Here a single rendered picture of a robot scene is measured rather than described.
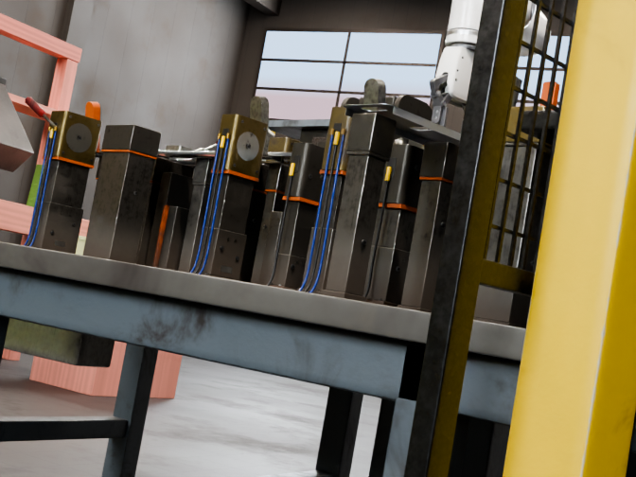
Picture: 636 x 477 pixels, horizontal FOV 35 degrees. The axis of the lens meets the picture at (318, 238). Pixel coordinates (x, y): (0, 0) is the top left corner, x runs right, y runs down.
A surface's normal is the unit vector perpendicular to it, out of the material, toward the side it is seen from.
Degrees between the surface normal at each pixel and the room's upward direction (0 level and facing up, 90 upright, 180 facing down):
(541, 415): 90
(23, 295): 90
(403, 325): 90
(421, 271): 90
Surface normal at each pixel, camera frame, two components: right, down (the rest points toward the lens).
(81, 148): 0.70, 0.07
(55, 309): -0.48, -0.15
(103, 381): 0.84, 0.11
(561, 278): -0.70, -0.18
